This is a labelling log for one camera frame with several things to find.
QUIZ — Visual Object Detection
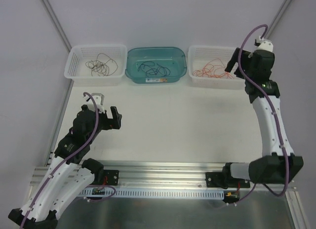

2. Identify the right white mesh basket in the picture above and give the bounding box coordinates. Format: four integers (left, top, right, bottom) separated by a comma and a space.
187, 45, 245, 90

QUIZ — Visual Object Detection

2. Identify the teal plastic tub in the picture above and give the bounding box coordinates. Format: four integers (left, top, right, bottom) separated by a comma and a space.
125, 47, 187, 84

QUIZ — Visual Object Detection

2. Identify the white slotted cable duct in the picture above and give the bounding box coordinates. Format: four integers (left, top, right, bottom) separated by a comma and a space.
78, 188, 224, 200

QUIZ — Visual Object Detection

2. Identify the white mesh basket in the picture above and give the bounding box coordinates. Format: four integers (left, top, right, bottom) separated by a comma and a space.
187, 45, 245, 90
64, 44, 127, 86

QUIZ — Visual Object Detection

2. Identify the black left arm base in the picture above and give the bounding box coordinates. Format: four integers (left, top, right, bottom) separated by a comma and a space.
91, 169, 119, 186

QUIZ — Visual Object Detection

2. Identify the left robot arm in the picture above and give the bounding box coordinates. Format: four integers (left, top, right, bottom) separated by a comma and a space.
8, 105, 122, 229

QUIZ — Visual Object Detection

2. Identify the left white mesh basket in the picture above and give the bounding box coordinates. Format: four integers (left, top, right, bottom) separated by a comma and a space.
64, 44, 127, 86

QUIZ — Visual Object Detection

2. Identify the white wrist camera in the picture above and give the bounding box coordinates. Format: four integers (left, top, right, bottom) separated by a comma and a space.
254, 36, 274, 52
83, 93, 105, 114

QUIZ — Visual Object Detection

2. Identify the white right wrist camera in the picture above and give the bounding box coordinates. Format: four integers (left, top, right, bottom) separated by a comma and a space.
254, 36, 274, 52

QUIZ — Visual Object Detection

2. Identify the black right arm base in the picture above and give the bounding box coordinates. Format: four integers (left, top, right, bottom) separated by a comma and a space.
205, 172, 250, 190

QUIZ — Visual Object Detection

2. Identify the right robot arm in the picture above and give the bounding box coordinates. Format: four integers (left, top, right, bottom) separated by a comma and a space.
221, 48, 304, 187

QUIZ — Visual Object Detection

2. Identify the aluminium frame rail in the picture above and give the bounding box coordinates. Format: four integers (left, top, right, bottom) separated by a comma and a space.
31, 161, 297, 191

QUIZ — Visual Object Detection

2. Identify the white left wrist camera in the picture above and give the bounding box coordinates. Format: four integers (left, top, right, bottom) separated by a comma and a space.
83, 93, 105, 114

